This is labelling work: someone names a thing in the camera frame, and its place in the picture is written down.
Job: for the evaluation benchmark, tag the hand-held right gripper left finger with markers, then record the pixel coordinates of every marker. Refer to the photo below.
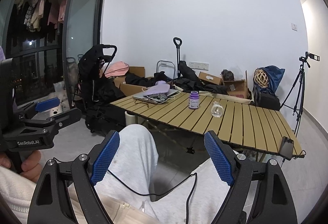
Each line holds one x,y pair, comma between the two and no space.
106,160

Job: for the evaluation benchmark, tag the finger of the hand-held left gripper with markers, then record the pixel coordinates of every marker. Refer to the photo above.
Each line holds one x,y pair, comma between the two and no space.
66,116
48,105

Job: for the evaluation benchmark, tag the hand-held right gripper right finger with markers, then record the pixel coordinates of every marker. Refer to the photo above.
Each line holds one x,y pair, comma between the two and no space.
219,160

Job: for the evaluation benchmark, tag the person's left forearm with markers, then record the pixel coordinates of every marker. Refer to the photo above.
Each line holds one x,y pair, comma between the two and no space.
12,195

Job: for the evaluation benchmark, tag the person's left hand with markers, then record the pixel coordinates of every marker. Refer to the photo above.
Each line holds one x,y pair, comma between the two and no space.
30,166

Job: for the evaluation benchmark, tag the white plush toy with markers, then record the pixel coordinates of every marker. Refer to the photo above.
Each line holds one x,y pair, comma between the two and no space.
60,101

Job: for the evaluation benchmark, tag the tan slatted folding table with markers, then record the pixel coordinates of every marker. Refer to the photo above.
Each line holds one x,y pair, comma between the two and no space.
230,124

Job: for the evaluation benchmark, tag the black duffel bag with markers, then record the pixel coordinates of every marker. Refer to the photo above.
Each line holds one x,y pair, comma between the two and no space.
105,116

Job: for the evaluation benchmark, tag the black stroller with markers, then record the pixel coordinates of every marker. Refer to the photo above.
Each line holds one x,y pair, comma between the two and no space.
89,73

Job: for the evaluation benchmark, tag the clear plastic cup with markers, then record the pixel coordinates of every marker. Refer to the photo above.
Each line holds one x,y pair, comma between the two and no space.
216,110

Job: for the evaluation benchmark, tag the cream zip jacket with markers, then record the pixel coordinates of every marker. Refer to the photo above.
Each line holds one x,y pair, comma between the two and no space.
128,213

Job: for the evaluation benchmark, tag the purple pill bottle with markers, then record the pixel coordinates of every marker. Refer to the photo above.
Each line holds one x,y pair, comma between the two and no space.
194,101

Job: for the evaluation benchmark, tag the pink cloth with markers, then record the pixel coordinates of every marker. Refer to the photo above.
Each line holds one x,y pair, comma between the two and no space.
117,68

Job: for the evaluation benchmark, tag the silver laptop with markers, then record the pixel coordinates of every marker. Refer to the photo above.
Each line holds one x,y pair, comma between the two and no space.
139,97

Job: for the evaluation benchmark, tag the cardboard box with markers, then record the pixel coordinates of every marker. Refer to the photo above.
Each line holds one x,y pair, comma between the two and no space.
237,88
134,71
208,78

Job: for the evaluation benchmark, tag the sliding glass door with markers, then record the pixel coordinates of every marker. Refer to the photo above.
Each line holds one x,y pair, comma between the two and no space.
82,34

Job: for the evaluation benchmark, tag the pile of black clothes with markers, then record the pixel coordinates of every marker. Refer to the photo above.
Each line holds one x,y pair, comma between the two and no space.
189,84

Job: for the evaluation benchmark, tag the dark mottled cloth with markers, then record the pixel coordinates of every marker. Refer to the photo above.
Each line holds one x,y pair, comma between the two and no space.
227,75

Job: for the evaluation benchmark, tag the lilac cloth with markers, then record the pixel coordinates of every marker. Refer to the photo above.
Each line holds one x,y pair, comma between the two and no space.
158,89

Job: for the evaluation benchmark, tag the row of hanging clothes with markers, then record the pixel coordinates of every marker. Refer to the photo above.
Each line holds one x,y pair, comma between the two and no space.
35,14

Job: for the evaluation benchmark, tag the wicker ball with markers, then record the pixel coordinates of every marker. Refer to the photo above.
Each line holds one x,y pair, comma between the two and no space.
260,75

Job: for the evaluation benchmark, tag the blue backpack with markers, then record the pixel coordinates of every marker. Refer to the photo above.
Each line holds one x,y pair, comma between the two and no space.
275,78

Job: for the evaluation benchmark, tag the black tripod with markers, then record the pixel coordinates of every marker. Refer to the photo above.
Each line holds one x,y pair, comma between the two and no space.
300,85

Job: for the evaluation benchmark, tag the white wall socket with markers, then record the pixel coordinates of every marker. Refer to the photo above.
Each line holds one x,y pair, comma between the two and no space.
199,65

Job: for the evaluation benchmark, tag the grey metal chair frame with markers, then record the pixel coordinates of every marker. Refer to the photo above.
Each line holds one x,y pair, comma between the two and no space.
164,65

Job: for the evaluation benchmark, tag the black camera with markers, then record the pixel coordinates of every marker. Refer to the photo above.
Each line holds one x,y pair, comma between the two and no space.
308,56

